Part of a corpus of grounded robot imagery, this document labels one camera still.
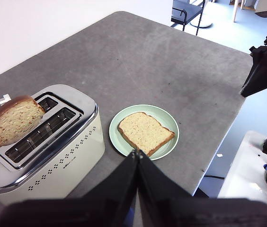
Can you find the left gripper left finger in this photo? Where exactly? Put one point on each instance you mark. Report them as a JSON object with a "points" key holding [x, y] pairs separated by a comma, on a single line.
{"points": [[105, 196]]}

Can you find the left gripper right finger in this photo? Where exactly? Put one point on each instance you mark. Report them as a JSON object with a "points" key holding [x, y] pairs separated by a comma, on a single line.
{"points": [[169, 203]]}

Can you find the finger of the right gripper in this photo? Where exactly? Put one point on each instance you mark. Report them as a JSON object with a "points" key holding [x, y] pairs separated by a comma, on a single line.
{"points": [[266, 73]]}

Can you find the square bread slice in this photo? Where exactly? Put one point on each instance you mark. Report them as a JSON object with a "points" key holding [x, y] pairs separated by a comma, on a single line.
{"points": [[145, 132]]}

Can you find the pale green round plate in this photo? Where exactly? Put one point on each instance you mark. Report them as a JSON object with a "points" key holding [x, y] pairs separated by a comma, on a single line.
{"points": [[121, 118]]}

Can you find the cream toaster with chrome top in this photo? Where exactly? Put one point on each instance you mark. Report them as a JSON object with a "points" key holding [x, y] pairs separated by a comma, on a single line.
{"points": [[60, 170]]}

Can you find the domed bread slice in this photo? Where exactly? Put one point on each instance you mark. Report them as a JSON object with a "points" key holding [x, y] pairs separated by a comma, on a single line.
{"points": [[15, 120]]}

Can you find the wooden furniture leg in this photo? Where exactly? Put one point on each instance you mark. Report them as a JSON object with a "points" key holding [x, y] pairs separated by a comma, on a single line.
{"points": [[235, 11]]}

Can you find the white paper scrap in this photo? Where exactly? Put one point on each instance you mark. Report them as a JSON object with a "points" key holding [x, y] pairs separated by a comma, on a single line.
{"points": [[219, 155]]}

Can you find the white round stand foot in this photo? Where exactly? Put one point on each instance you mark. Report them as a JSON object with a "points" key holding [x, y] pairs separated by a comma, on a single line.
{"points": [[204, 23]]}

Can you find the white stand base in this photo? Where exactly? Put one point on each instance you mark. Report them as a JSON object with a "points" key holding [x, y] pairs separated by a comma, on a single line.
{"points": [[242, 170]]}

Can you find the small white plug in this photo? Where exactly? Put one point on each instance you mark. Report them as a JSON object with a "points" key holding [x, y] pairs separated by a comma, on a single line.
{"points": [[4, 98]]}

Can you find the black metal frame chair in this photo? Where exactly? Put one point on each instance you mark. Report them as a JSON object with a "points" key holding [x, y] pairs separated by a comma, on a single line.
{"points": [[188, 8]]}

